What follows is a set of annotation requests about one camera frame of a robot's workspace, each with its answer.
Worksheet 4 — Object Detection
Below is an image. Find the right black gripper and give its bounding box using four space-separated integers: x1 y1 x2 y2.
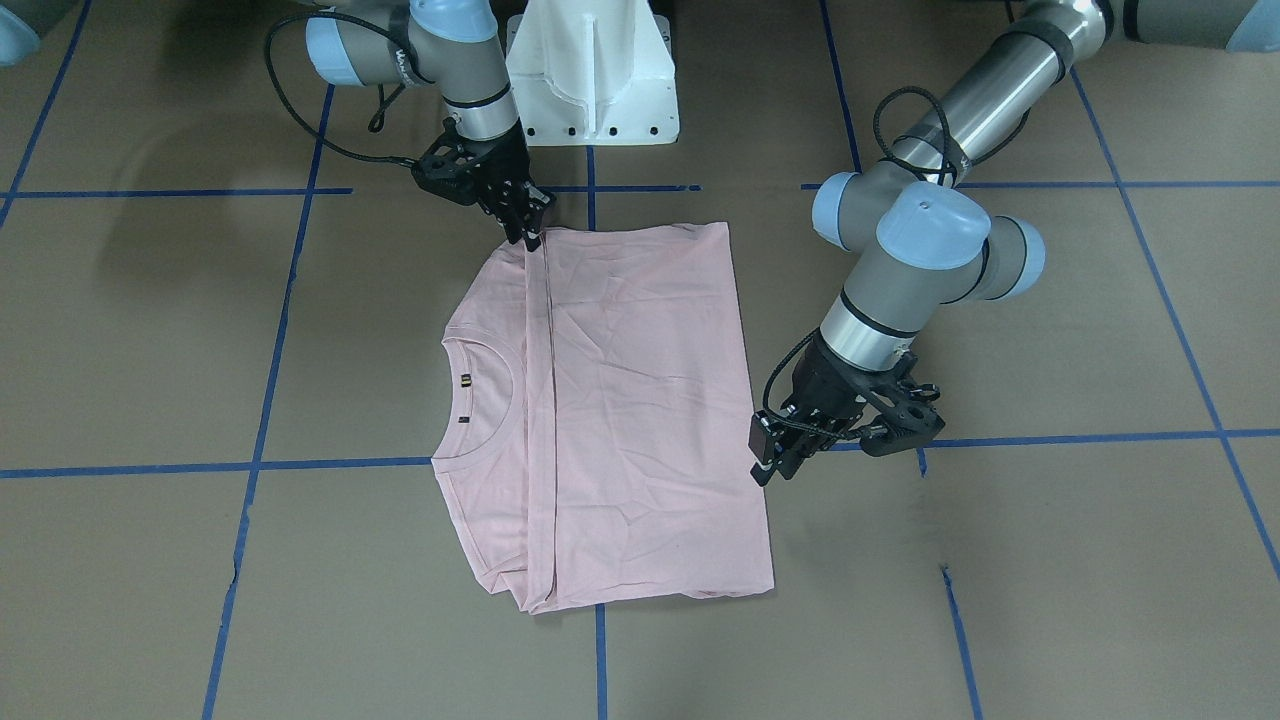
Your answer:
463 128 556 251

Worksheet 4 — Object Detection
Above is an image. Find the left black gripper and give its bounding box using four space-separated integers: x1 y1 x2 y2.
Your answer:
749 329 870 488

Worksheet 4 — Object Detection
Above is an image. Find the pink Snoopy t-shirt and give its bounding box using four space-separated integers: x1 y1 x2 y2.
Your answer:
431 222 774 615

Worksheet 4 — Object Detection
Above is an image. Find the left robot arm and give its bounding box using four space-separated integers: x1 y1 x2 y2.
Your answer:
749 1 1277 486

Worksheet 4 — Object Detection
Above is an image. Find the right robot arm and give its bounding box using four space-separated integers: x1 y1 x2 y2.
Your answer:
261 1 556 252

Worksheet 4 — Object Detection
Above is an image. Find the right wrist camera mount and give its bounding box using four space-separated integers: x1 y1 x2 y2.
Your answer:
410 133 479 206

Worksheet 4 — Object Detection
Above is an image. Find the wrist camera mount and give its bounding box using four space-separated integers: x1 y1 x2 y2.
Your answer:
859 351 946 457
410 133 479 206

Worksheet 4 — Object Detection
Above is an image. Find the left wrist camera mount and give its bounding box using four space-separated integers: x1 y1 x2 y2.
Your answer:
859 351 946 457

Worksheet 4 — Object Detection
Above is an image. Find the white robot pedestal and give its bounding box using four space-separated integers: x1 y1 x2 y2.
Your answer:
506 1 681 147

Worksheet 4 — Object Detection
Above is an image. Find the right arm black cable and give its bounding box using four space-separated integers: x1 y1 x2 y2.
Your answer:
264 20 442 169

